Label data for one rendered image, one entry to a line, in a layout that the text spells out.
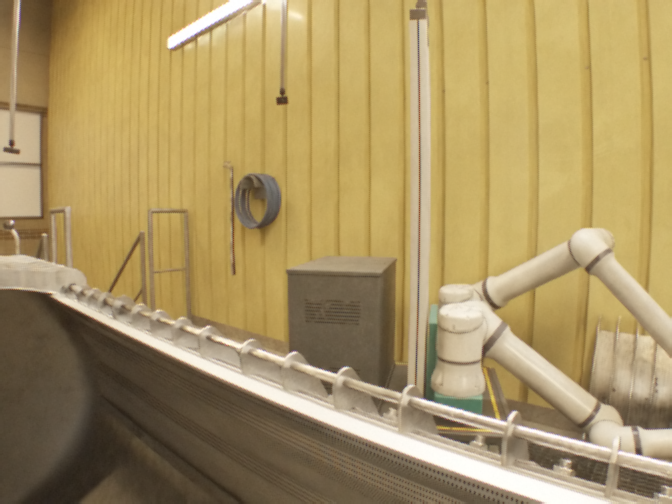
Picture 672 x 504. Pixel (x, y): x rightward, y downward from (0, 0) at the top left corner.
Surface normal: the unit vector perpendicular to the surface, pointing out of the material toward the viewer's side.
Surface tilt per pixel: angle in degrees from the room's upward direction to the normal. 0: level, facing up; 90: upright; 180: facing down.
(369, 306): 90
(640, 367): 70
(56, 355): 95
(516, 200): 90
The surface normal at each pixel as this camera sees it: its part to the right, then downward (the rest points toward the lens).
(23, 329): 0.53, 0.29
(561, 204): -0.65, 0.06
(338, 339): -0.24, 0.07
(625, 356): -0.60, -0.33
